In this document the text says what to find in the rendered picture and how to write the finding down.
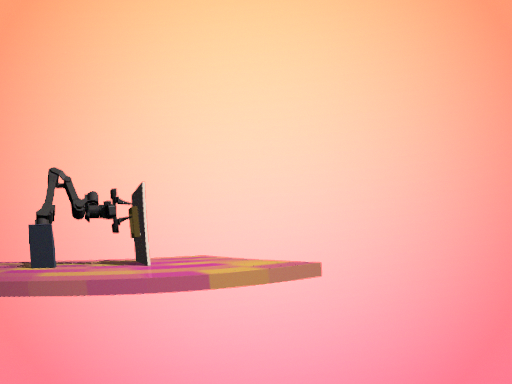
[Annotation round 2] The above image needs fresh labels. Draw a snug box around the grey wall panel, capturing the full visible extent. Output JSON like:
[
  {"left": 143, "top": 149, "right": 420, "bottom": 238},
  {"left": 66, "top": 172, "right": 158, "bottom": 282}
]
[{"left": 131, "top": 182, "right": 151, "bottom": 266}]

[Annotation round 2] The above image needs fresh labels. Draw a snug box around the wooden picture frame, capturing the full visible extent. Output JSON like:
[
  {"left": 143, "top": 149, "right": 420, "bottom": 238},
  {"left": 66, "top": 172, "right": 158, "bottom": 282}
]
[{"left": 128, "top": 206, "right": 141, "bottom": 238}]

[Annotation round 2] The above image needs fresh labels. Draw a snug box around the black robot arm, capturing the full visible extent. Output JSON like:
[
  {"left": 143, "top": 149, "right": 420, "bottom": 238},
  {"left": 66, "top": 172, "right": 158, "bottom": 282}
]
[{"left": 35, "top": 167, "right": 116, "bottom": 224}]

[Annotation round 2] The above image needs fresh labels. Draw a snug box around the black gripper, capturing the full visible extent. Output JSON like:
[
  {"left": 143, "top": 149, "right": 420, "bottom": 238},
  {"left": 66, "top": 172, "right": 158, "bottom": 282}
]
[{"left": 99, "top": 188, "right": 133, "bottom": 234}]

